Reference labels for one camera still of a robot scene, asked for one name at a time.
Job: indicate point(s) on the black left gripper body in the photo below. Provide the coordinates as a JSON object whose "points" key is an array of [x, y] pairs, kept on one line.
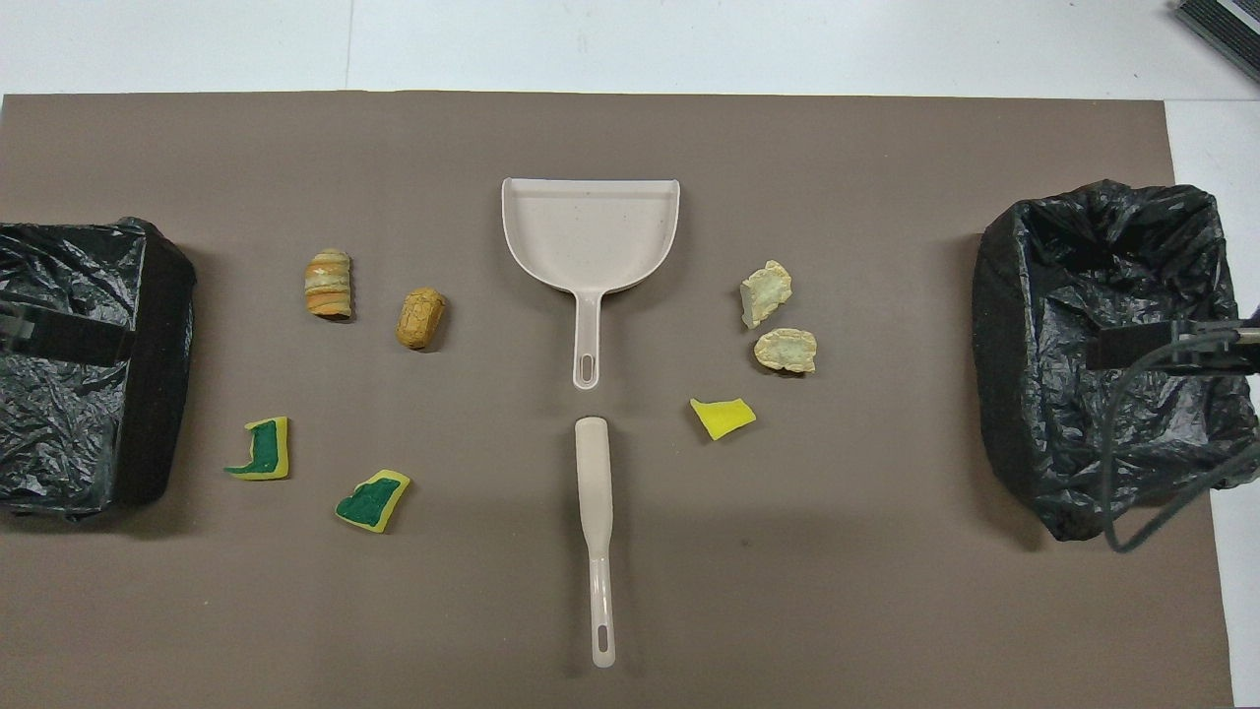
{"points": [[14, 325]]}

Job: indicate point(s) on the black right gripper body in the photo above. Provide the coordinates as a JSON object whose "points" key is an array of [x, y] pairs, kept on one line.
{"points": [[1221, 347]]}

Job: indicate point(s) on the L-shaped green yellow sponge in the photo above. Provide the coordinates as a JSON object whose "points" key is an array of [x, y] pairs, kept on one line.
{"points": [[266, 448]]}

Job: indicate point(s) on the striped orange bread roll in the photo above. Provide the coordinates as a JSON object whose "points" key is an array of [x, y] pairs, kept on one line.
{"points": [[328, 286]]}

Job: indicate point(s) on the green yellow sponge chunk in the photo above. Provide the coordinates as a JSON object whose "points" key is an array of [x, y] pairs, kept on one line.
{"points": [[372, 502]]}

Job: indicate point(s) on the brown crusty bread piece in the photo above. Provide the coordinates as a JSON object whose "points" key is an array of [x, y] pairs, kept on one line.
{"points": [[420, 317]]}

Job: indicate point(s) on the plain yellow sponge piece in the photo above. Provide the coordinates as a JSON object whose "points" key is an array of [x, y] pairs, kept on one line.
{"points": [[722, 418]]}

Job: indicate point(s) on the beige plastic dustpan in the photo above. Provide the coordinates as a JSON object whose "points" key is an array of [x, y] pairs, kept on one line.
{"points": [[591, 236]]}

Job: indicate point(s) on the beige hand brush black bristles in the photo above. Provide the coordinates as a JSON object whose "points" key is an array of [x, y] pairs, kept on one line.
{"points": [[594, 473]]}

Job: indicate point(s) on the black bag lined bin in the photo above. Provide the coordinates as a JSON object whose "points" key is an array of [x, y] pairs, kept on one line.
{"points": [[59, 423], [1083, 266]]}

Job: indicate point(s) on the black ribbed device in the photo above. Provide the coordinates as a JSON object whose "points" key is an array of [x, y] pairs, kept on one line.
{"points": [[1226, 25]]}

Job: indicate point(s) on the brown paper table mat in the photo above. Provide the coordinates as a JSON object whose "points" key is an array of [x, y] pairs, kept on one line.
{"points": [[630, 138]]}

